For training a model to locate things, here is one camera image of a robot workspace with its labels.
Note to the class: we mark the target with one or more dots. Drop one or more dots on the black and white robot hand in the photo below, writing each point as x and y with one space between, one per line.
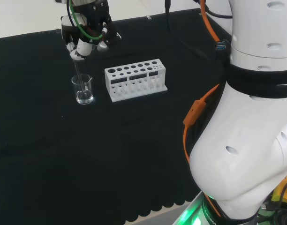
96 16

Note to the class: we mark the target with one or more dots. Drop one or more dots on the clear glass rod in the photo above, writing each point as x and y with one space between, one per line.
78 72

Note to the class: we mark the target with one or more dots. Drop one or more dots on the white test tube rack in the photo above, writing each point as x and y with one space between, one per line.
124 87

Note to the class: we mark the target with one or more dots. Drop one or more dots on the small clear glass beaker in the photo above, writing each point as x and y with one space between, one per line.
83 97

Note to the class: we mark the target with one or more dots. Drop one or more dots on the blue USB connector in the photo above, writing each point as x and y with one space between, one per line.
221 45

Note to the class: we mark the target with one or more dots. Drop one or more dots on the black bench cloth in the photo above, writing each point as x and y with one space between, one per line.
63 152

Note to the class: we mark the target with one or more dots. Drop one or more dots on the yellow stop button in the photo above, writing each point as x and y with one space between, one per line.
280 189

